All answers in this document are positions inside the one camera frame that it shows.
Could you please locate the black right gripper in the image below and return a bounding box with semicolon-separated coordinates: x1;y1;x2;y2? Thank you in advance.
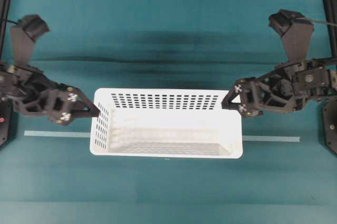
221;62;311;118

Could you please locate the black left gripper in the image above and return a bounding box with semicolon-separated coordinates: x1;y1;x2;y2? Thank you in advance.
7;64;100;125

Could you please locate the white perforated plastic basket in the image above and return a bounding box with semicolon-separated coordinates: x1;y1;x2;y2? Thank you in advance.
90;88;243;159

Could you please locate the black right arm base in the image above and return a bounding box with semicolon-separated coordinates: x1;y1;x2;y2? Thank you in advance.
319;98;336;157

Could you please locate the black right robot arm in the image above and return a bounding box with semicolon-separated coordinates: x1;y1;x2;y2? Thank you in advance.
47;58;336;124

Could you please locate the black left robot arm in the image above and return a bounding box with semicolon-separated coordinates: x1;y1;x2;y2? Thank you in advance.
1;63;100;125

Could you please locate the pale tape strip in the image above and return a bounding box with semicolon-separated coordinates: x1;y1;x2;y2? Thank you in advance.
24;130;300;143

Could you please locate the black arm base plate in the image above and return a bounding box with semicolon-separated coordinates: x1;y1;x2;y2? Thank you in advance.
0;100;18;149

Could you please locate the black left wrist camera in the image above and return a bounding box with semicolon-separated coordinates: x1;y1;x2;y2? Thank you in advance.
11;14;49;66

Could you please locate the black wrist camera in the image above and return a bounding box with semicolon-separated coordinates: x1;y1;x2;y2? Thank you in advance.
269;9;314;62
11;14;49;66

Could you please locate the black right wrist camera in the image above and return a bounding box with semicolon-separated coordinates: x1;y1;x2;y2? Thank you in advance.
269;9;314;62

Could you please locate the black left frame post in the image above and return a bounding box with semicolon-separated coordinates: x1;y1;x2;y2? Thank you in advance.
0;0;11;57

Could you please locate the black frame post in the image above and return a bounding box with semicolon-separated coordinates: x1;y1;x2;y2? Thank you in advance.
0;0;11;57
323;0;336;57

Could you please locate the black right frame post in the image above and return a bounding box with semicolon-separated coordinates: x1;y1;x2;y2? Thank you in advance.
323;0;336;57

